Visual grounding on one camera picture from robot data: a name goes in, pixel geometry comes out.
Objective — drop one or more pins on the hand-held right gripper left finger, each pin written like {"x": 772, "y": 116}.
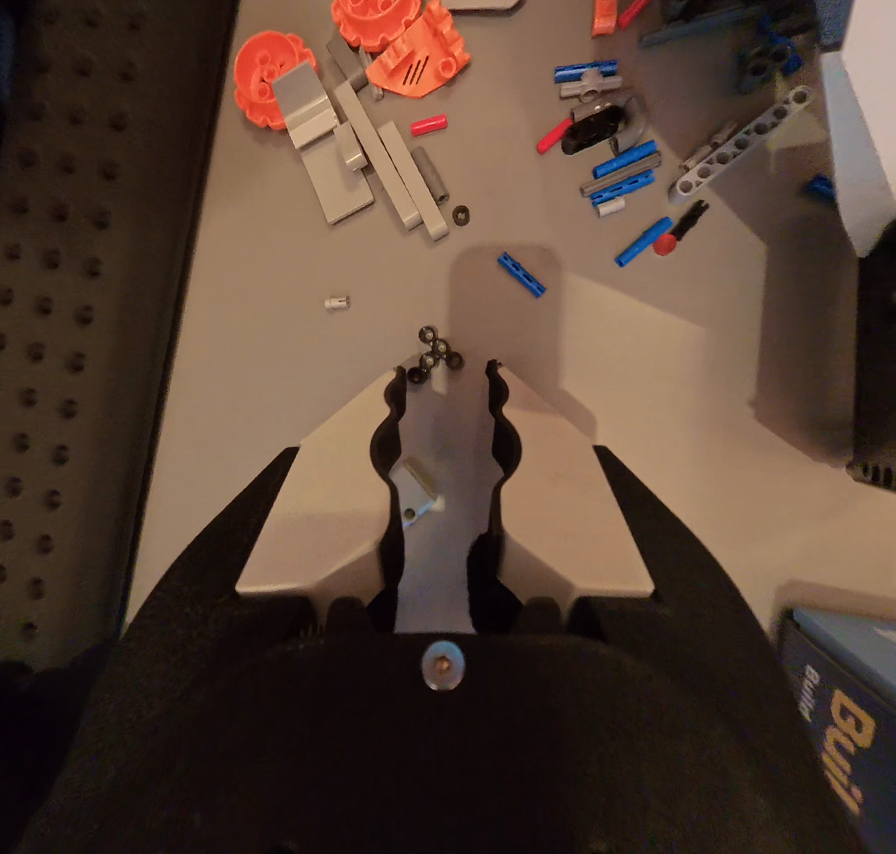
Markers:
{"x": 322, "y": 518}

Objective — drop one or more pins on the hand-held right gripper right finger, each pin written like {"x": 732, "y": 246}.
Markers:
{"x": 567, "y": 518}

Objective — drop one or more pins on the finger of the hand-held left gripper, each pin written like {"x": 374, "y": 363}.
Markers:
{"x": 864, "y": 182}

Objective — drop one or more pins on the black three-hole connector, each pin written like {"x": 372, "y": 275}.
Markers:
{"x": 435, "y": 352}

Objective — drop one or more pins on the blue pin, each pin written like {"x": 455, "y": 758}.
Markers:
{"x": 819, "y": 188}
{"x": 626, "y": 187}
{"x": 642, "y": 242}
{"x": 623, "y": 159}
{"x": 574, "y": 72}

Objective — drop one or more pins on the blue and grey connector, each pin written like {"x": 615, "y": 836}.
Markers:
{"x": 766, "y": 56}

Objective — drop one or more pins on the light grey long holed beam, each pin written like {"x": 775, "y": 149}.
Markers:
{"x": 770, "y": 128}

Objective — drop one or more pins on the black axle pin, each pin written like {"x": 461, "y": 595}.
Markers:
{"x": 689, "y": 219}

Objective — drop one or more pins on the red pin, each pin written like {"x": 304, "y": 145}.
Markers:
{"x": 428, "y": 125}
{"x": 635, "y": 9}

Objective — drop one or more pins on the red round bush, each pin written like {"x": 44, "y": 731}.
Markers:
{"x": 665, "y": 245}

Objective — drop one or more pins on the small white pin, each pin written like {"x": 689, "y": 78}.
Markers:
{"x": 336, "y": 303}

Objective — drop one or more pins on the dark grey axle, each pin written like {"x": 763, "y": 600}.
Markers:
{"x": 619, "y": 177}

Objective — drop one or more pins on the blue ridged axle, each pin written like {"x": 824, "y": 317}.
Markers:
{"x": 521, "y": 275}

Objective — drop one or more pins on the grey axle connector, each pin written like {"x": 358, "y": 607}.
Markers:
{"x": 591, "y": 84}

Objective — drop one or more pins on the white bushing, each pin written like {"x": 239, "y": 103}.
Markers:
{"x": 611, "y": 207}

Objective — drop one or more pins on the black oval beam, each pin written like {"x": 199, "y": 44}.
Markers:
{"x": 591, "y": 130}

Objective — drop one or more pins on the red axle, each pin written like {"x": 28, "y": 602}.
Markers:
{"x": 553, "y": 137}

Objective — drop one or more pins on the grey flat plate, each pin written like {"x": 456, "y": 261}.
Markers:
{"x": 336, "y": 189}

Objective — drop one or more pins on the blue toy kit box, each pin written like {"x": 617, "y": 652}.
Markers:
{"x": 840, "y": 728}

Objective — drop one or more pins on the dark grey tube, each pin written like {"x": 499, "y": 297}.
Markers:
{"x": 428, "y": 172}

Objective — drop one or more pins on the black perforated panel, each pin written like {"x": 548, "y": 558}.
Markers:
{"x": 84, "y": 238}

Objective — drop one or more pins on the small grey brick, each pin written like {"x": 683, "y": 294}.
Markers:
{"x": 350, "y": 151}

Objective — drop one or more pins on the orange curved panel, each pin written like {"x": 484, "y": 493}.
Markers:
{"x": 420, "y": 56}

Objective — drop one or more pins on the grey bent panel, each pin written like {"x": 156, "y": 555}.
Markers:
{"x": 301, "y": 98}

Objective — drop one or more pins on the orange gear wheel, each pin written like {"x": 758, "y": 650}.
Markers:
{"x": 350, "y": 21}
{"x": 255, "y": 91}

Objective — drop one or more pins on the dark grey beam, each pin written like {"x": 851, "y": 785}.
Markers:
{"x": 346, "y": 63}

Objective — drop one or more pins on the light grey holed bracket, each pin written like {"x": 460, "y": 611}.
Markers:
{"x": 420, "y": 490}

